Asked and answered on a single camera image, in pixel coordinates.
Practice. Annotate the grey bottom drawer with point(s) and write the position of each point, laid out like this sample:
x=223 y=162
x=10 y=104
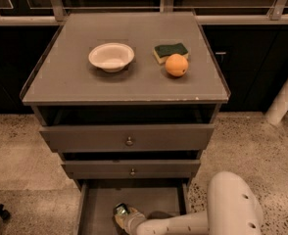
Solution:
x=156 y=198

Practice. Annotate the metal window railing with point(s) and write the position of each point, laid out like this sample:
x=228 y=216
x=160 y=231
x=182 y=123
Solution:
x=150 y=7

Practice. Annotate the grey drawer cabinet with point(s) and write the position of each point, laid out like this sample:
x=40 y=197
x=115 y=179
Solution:
x=65 y=89

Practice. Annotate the white bowl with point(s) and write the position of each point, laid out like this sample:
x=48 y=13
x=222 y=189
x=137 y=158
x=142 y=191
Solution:
x=111 y=57

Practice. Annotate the orange fruit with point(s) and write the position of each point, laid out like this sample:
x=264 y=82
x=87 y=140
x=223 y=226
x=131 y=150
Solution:
x=176 y=65

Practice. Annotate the grey top drawer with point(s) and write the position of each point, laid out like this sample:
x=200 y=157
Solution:
x=122 y=138

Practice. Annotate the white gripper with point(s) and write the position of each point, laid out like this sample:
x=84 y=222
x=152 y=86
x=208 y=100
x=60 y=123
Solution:
x=133 y=221

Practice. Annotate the grey drawer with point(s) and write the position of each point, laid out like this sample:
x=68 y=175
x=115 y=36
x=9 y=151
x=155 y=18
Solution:
x=156 y=198
x=131 y=169
x=122 y=138

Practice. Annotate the green yellow sponge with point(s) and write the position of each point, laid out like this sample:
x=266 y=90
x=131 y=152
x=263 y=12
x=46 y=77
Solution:
x=162 y=52

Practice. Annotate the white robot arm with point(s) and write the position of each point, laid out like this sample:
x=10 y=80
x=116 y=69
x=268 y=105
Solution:
x=232 y=209

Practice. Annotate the grey middle drawer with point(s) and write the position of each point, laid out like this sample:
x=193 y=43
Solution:
x=131 y=169

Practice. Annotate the white pillar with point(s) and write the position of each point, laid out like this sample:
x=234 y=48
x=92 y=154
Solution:
x=279 y=106

